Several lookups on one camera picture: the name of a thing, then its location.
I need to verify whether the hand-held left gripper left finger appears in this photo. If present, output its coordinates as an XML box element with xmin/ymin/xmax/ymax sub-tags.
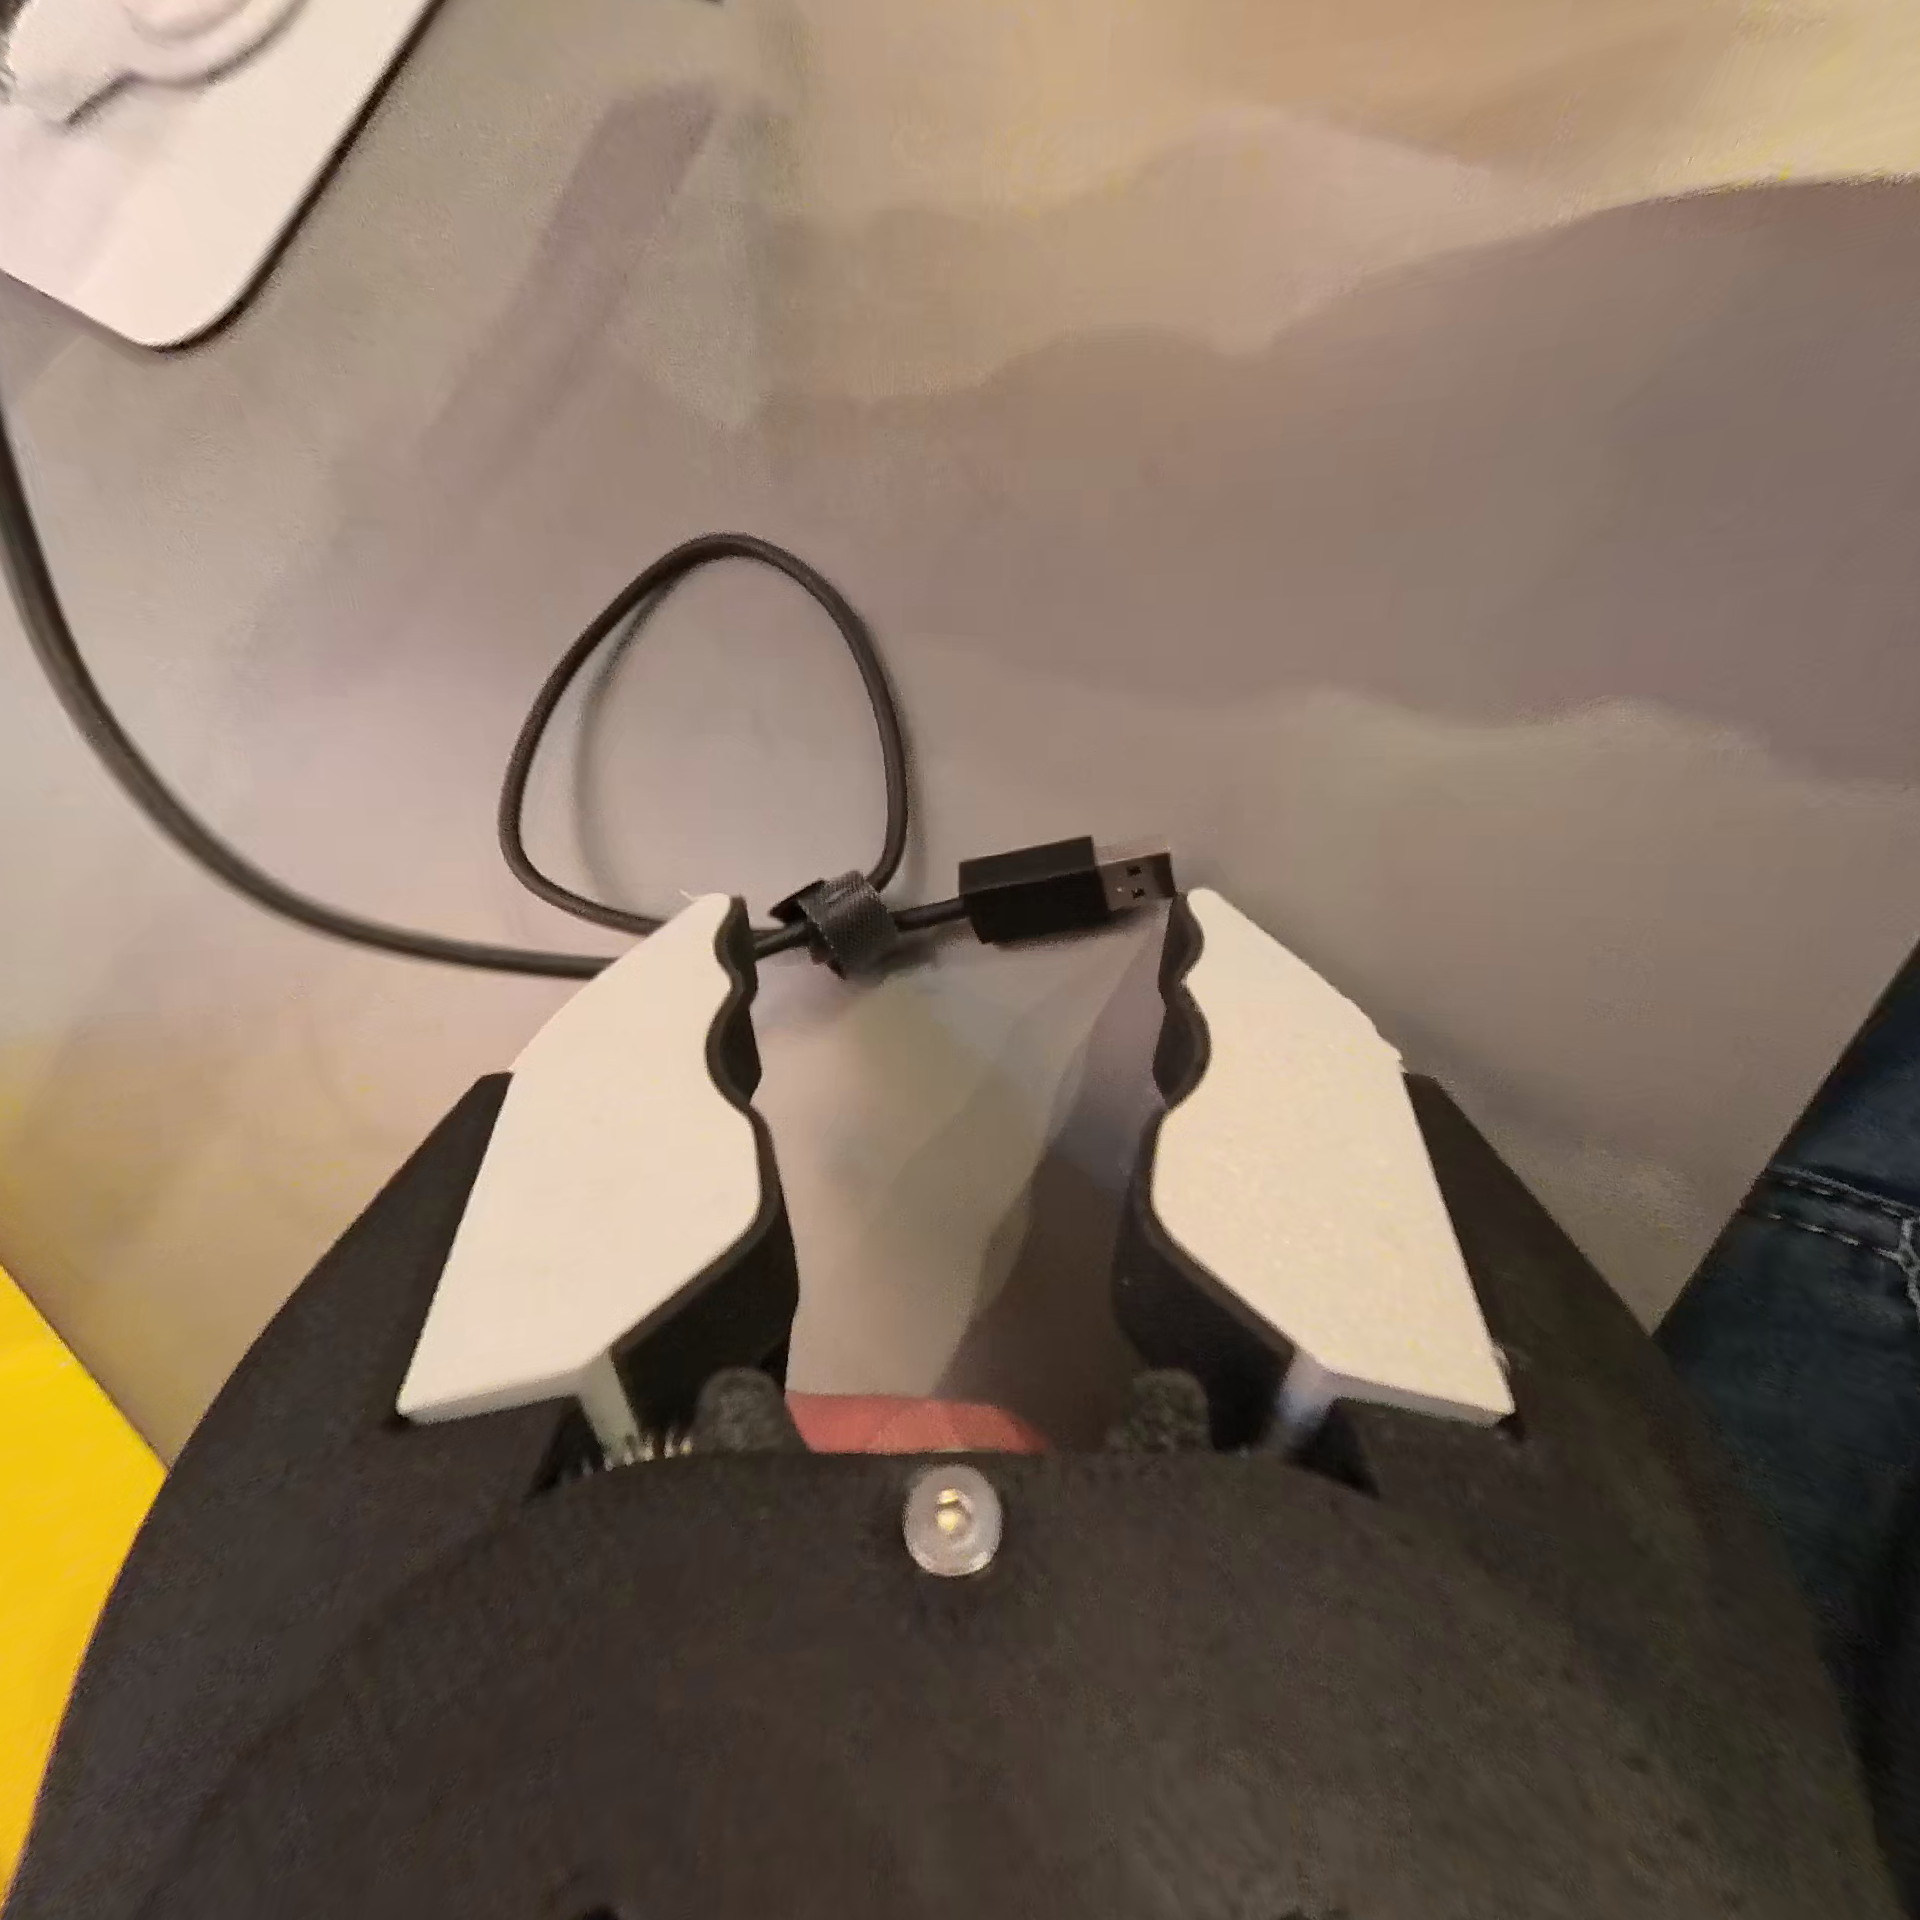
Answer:
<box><xmin>392</xmin><ymin>895</ymin><xmax>798</xmax><ymax>1456</ymax></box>

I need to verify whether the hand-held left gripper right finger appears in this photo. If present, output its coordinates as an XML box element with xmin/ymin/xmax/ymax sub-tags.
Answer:
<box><xmin>1117</xmin><ymin>887</ymin><xmax>1518</xmax><ymax>1460</ymax></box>

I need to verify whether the black usb hub with cable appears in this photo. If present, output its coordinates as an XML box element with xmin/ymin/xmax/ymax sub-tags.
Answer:
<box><xmin>0</xmin><ymin>405</ymin><xmax>1178</xmax><ymax>985</ymax></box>

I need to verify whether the yellow plastic bin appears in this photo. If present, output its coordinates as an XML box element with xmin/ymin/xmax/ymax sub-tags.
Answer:
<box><xmin>0</xmin><ymin>1267</ymin><xmax>166</xmax><ymax>1864</ymax></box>

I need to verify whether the person's jeans leg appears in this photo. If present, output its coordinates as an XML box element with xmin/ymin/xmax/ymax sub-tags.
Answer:
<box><xmin>1649</xmin><ymin>945</ymin><xmax>1920</xmax><ymax>1696</ymax></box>

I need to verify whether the white stand with wooden board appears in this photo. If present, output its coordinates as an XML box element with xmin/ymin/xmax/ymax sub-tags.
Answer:
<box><xmin>0</xmin><ymin>0</ymin><xmax>442</xmax><ymax>355</ymax></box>

